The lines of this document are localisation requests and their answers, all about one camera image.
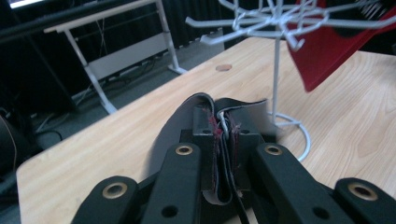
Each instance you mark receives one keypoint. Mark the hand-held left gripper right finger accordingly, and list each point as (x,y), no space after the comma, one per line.
(246,146)

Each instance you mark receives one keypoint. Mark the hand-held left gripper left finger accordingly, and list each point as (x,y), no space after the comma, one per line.
(204,149)

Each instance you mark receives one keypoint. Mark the red baseball cap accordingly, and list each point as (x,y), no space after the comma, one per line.
(327,49)

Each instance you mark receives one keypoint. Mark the white metal desk frame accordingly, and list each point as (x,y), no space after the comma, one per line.
(124,59)

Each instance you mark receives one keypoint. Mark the grey sun visor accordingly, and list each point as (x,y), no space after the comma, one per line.
(174,124)

